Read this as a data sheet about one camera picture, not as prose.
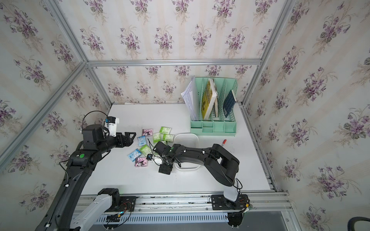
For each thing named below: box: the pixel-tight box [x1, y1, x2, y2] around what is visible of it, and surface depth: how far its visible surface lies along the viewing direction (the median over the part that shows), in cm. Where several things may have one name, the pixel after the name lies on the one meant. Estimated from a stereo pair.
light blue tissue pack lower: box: [127, 148, 143, 163], surface depth 90 cm
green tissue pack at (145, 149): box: [139, 144, 152, 156], surface depth 92 cm
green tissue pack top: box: [158, 126, 172, 135], surface depth 103 cm
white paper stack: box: [180, 76, 200, 121], surface depth 91 cm
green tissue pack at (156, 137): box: [152, 132, 161, 144], surface depth 100 cm
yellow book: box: [201, 78, 218, 120], surface depth 100 cm
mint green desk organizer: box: [190, 77, 238, 137], surface depth 104 cm
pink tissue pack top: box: [141, 127, 154, 137], surface depth 101 cm
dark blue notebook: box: [222, 89, 237, 118], surface depth 106 cm
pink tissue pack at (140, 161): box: [134, 156, 148, 167], surface depth 87 cm
